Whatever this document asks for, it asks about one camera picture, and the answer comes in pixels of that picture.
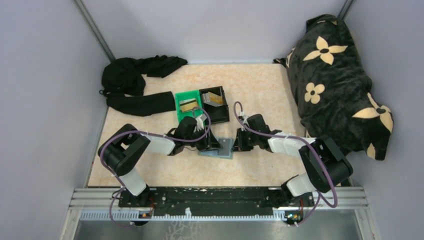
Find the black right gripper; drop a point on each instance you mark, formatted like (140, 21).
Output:
(239, 145)

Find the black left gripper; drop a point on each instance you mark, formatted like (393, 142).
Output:
(209, 143)

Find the grey card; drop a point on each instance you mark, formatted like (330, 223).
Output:
(225, 150)

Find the sage green card holder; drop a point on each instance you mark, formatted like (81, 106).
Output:
(211, 153)

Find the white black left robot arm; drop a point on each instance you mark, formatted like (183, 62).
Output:
(122, 151)

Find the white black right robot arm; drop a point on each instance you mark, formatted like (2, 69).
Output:
(325, 164)

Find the card stack in green bin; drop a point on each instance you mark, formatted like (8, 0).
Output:
(188, 104)

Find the gold credit card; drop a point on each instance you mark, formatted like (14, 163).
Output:
(218, 99)

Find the green plastic bin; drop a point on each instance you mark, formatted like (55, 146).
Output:
(195, 112)

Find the black plastic bin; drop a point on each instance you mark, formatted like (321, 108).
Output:
(218, 114)

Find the black cloth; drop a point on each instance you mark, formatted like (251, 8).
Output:
(124, 85)

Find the black floral blanket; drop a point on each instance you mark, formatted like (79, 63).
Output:
(332, 90)

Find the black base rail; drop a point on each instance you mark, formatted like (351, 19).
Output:
(213, 201)

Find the aluminium frame rail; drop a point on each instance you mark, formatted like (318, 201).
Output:
(101, 203)

